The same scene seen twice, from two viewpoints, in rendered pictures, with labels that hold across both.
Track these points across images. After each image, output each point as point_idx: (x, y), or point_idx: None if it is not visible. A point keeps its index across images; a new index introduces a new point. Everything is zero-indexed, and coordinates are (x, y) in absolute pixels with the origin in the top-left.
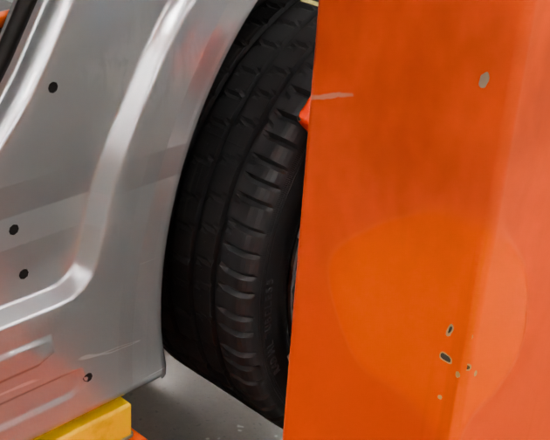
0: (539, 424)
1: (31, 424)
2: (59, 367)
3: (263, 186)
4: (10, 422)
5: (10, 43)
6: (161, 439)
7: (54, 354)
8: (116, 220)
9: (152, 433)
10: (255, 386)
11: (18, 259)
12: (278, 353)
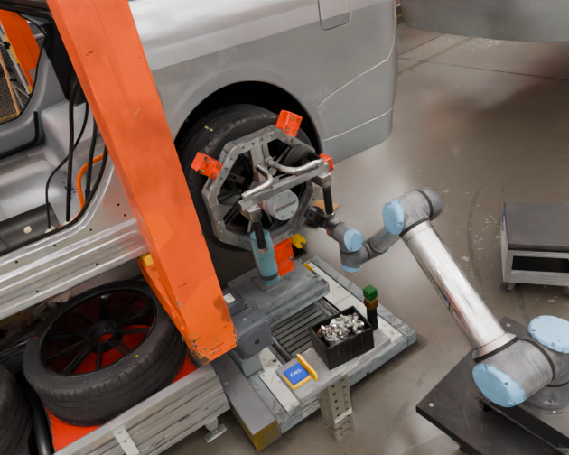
0: (196, 248)
1: (137, 252)
2: (142, 237)
3: (190, 184)
4: (131, 252)
5: (103, 160)
6: (251, 253)
7: (138, 234)
8: None
9: (248, 251)
10: (207, 238)
11: (122, 211)
12: (211, 228)
